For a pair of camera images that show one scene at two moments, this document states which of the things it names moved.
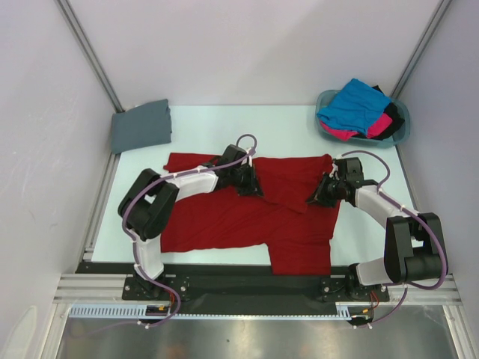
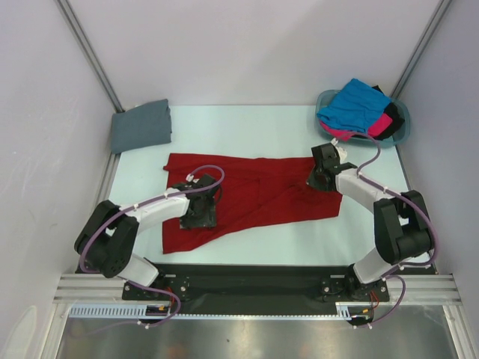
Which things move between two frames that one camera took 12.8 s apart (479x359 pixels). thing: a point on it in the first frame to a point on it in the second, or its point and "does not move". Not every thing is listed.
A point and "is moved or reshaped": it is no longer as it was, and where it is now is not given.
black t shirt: [391, 111] does not move
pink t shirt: [345, 134] does not move
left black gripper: [253, 188] to [208, 221]
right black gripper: [319, 197] to [312, 181]
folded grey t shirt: [145, 125] does not move
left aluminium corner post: [91, 52] does not move
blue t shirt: [355, 107] does not move
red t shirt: [295, 232] is moved or reshaped
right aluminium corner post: [422, 48] does not move
